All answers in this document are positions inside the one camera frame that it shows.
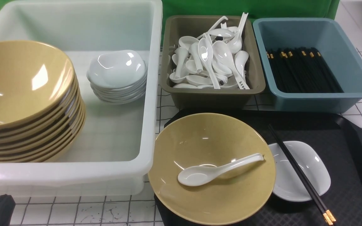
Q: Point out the white soup spoon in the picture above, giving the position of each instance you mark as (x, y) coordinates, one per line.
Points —
(201, 175)

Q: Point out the yellow noodle bowl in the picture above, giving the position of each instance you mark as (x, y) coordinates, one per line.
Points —
(212, 140)

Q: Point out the small white sauce dish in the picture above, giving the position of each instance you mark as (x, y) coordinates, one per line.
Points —
(288, 186)

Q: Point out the black chopstick gold tip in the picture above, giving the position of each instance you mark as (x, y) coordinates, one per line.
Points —
(300, 174)
(327, 215)

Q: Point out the top stacked yellow bowl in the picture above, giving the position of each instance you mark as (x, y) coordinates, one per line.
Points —
(34, 77)

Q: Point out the stack of yellow bowls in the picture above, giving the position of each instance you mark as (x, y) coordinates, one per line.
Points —
(39, 124)

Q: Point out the large white plastic bin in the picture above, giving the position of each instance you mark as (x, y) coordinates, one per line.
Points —
(114, 149)

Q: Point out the stack of white dishes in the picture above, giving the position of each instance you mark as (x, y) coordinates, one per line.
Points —
(120, 96)

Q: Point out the top stacked white dish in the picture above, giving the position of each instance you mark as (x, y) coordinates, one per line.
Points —
(117, 69)

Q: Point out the olive green spoon tray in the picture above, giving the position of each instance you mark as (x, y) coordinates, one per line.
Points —
(194, 25)

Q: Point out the pile of white spoons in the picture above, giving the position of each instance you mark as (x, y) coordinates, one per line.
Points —
(213, 60)

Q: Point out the bundle of black chopsticks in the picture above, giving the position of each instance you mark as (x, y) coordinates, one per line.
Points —
(302, 70)

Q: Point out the blue chopstick tray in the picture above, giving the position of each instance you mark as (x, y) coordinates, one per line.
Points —
(335, 47)

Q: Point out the black serving tray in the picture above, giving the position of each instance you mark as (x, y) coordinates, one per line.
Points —
(339, 144)

